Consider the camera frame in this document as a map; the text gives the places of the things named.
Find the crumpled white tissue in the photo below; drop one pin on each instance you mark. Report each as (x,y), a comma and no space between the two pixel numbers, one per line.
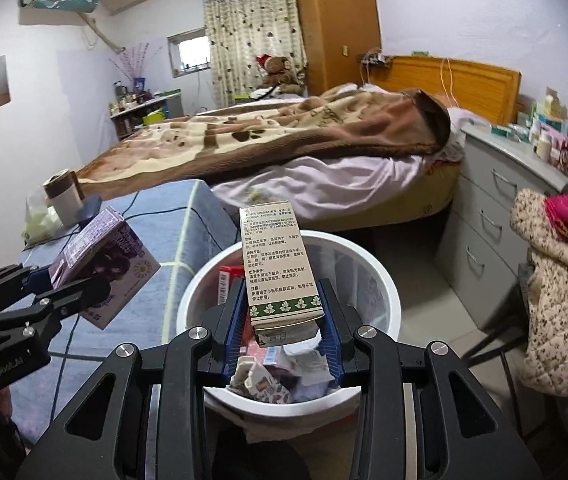
(309,365)

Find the dark wooden shelf unit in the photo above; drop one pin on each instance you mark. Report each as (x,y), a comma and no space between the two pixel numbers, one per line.
(129,122)

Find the person's left hand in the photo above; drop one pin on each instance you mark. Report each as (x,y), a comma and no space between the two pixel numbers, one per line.
(3,404)

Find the grey drawer dresser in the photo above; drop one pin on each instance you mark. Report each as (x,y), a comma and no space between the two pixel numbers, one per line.
(484,200)

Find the orange-red flat box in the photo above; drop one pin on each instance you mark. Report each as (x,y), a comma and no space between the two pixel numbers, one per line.
(229,285)

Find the heart print curtain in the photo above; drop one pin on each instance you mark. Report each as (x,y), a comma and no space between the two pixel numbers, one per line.
(249,35)

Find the brown teddy bear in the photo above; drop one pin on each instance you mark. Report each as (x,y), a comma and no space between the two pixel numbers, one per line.
(279,75)

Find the wooden bed headboard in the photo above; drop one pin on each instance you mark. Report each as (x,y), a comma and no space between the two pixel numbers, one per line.
(479,87)

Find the brown paw print blanket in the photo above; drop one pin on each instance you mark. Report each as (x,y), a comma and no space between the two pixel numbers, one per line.
(264,130)

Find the white round waste bin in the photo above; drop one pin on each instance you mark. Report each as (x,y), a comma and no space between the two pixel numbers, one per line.
(187,305)

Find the soft tissue pack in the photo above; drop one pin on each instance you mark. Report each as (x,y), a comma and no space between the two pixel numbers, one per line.
(41,227)

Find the bed mattress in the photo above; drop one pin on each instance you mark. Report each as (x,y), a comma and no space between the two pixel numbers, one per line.
(414,205)

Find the power strip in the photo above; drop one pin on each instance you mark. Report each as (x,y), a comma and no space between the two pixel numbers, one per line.
(378,59)

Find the wooden wardrobe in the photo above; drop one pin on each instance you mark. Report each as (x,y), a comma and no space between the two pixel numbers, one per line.
(336,20)

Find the blue checked tablecloth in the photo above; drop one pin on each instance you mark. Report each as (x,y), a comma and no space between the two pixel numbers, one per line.
(179,230)

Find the white and brown tumbler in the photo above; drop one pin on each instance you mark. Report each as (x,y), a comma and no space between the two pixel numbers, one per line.
(66,205)

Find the cluster of medicine bottles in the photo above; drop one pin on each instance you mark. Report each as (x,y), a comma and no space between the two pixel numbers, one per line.
(549,140)

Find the floral padded jacket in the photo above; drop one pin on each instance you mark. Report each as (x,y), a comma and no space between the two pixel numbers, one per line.
(559,310)

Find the wrapped air conditioner pipe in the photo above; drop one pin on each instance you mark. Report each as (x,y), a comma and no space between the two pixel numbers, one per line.
(101,35)

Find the pale pink bedsheet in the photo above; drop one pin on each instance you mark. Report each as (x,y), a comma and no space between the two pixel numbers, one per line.
(339,185)

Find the green flat box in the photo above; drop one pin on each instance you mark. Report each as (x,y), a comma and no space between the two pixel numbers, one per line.
(246,97)

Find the purple drink carton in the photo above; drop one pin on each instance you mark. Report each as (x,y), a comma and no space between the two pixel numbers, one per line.
(109,255)

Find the crumpled patterned snack wrapper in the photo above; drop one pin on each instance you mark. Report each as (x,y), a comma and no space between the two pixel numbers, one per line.
(259,385)

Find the dark blue glasses case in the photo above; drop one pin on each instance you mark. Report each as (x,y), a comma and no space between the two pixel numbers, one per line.
(89,210)

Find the small white cup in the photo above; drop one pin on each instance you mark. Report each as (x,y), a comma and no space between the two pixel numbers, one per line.
(279,270)

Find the row of cosmetic bottles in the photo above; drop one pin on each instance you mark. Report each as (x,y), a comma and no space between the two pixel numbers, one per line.
(129,100)

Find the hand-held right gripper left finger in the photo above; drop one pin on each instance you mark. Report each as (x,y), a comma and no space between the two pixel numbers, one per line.
(234,330)

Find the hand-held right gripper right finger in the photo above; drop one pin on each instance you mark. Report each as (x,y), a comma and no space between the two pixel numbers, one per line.
(331,340)

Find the pink and white carton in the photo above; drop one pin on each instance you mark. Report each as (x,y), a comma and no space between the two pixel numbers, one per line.
(264,355)

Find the small barred window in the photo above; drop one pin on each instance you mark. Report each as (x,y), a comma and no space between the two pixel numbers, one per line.
(191,55)

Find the blue vase with branches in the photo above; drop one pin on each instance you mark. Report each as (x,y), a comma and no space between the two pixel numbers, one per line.
(139,82)

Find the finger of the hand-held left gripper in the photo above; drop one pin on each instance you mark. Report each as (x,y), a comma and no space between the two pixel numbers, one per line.
(79,292)
(44,276)

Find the black metal chair frame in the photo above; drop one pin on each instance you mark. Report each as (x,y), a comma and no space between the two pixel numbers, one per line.
(519,350)

